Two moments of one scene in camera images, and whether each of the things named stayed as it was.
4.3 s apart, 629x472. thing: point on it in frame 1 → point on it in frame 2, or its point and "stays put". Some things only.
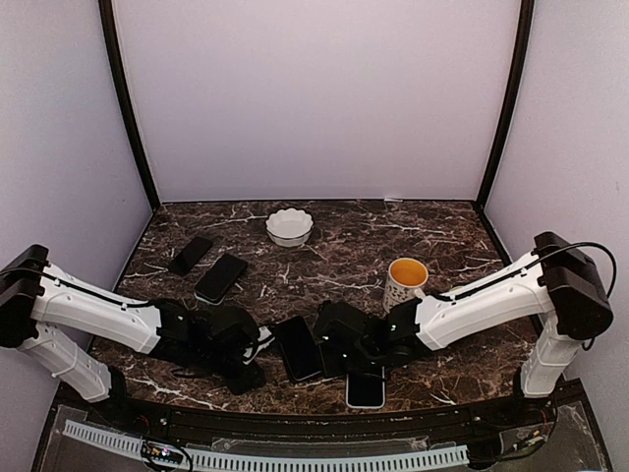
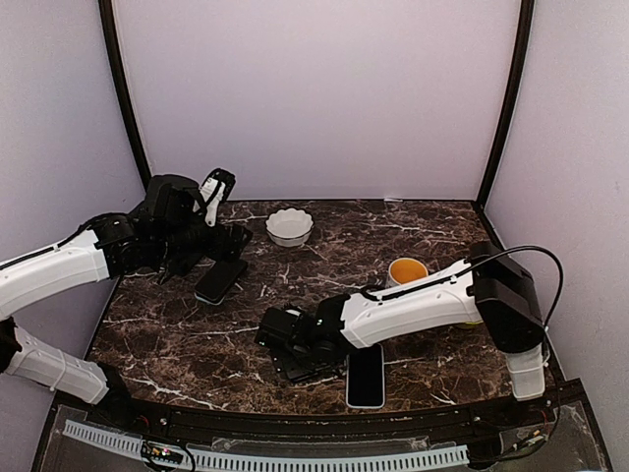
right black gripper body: (355, 360) → (299, 366)
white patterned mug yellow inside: (405, 277) stays put
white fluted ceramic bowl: (289, 227) stays put
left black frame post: (124, 102) stays put
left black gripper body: (236, 383) → (217, 250)
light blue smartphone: (366, 390) stays put
